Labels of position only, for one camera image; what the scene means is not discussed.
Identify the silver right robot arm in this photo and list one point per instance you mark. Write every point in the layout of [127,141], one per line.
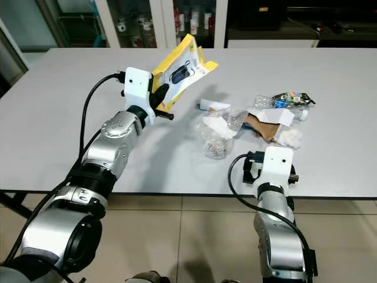
[278,236]

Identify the dark colourful snack wrapper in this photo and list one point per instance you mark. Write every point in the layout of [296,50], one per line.
[294,97]

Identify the brown cardboard piece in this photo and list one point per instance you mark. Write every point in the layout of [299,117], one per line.
[265,130]

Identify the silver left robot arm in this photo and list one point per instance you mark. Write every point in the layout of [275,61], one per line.
[103,153]

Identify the white glass-door cabinet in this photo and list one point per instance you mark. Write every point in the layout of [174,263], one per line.
[165,20]

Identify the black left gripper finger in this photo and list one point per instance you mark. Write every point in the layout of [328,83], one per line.
[161,94]

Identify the white paper sheet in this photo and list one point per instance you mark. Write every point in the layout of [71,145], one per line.
[280,116]

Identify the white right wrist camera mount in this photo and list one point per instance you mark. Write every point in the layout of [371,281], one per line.
[277,165]

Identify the white crumpled tissue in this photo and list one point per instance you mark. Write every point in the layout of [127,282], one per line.
[290,137]

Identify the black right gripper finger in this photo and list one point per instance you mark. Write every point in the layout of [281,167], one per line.
[248,171]

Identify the white flat tissue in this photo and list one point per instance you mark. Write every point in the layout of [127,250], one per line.
[218,127]

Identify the yellow product package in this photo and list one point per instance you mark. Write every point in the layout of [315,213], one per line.
[199,69]

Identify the clear bottle with blue label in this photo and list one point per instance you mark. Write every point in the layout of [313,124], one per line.
[266,102]

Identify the dark robot foot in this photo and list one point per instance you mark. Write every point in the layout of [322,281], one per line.
[152,277]

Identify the black table leg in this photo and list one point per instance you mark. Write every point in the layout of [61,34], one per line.
[23,209]

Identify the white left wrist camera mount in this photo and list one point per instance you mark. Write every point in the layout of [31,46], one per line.
[136,88]

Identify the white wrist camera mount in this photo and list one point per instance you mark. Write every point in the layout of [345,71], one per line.
[277,165]
[136,88]

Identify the small white box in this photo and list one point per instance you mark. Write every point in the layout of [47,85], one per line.
[215,105]

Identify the crushed clear plastic bottle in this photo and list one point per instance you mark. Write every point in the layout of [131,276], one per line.
[215,147]

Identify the black desk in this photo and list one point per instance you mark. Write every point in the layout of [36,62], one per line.
[300,20]

